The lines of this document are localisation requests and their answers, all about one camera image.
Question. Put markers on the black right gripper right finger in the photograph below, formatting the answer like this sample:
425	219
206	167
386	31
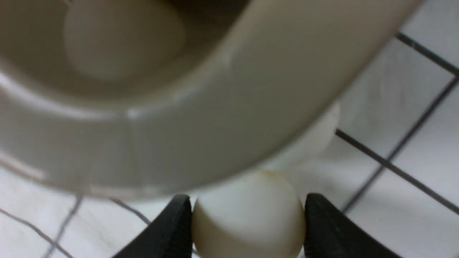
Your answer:
330	234

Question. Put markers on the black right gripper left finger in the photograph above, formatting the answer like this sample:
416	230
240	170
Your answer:
168	236

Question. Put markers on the white printed ping-pong ball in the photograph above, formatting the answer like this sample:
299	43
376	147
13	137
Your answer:
309	145

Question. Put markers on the white black-grid tablecloth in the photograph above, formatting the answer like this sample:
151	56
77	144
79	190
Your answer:
404	107

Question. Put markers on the olive plastic bin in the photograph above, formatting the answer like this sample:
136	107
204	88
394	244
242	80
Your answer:
147	98

